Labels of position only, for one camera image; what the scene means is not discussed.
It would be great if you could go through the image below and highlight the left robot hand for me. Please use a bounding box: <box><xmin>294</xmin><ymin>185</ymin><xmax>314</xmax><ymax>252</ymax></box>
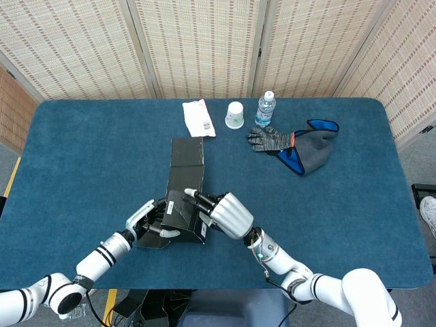
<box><xmin>125</xmin><ymin>198</ymin><xmax>181</xmax><ymax>241</ymax></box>

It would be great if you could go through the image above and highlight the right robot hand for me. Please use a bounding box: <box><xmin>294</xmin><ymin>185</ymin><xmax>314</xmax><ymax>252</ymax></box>
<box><xmin>184</xmin><ymin>187</ymin><xmax>255</xmax><ymax>240</ymax></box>

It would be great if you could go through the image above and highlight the black paper box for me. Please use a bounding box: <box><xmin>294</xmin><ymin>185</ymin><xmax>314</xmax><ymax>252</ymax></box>
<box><xmin>136</xmin><ymin>136</ymin><xmax>209</xmax><ymax>250</ymax></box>

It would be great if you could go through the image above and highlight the grey striped knit glove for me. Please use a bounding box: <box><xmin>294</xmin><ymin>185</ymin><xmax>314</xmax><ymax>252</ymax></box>
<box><xmin>245</xmin><ymin>126</ymin><xmax>296</xmax><ymax>153</ymax></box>

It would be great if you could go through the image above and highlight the white paper cup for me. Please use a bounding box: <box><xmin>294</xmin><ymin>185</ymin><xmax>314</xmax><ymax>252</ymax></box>
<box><xmin>224</xmin><ymin>101</ymin><xmax>245</xmax><ymax>130</ymax></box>

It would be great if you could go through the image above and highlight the white plastic packet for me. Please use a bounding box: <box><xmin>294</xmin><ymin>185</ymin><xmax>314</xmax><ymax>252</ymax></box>
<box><xmin>182</xmin><ymin>99</ymin><xmax>217</xmax><ymax>138</ymax></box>

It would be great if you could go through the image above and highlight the grey blue-lined beanie hat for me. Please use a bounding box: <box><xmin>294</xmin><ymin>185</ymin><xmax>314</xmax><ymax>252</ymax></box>
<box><xmin>267</xmin><ymin>119</ymin><xmax>341</xmax><ymax>177</ymax></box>

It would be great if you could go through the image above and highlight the clear water bottle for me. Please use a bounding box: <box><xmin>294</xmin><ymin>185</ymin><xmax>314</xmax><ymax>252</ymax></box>
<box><xmin>254</xmin><ymin>90</ymin><xmax>276</xmax><ymax>128</ymax></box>

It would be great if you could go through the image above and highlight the clear plastic floor bottle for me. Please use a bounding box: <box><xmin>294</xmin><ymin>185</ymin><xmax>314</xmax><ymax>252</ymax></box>
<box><xmin>69</xmin><ymin>304</ymin><xmax>87</xmax><ymax>320</ymax></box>

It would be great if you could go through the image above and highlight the brown woven screen panel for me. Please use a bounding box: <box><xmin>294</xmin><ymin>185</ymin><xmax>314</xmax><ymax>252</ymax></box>
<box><xmin>0</xmin><ymin>64</ymin><xmax>40</xmax><ymax>154</ymax></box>

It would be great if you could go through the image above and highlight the woven bamboo folding screen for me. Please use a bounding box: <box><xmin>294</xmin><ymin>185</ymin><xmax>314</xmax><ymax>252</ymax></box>
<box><xmin>0</xmin><ymin>0</ymin><xmax>436</xmax><ymax>148</ymax></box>

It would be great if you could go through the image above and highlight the white shoe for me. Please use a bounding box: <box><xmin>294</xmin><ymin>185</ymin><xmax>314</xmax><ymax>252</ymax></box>
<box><xmin>419</xmin><ymin>196</ymin><xmax>436</xmax><ymax>239</ymax></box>

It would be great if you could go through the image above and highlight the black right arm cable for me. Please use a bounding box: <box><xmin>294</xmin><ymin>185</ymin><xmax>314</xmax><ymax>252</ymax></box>
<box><xmin>264</xmin><ymin>268</ymin><xmax>298</xmax><ymax>327</ymax></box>

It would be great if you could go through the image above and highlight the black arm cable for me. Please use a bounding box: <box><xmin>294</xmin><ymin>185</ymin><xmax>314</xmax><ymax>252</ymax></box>
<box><xmin>264</xmin><ymin>268</ymin><xmax>298</xmax><ymax>327</ymax></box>
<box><xmin>84</xmin><ymin>289</ymin><xmax>107</xmax><ymax>327</ymax></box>

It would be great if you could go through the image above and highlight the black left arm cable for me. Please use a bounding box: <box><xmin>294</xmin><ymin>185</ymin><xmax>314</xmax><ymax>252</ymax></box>
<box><xmin>84</xmin><ymin>289</ymin><xmax>107</xmax><ymax>327</ymax></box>

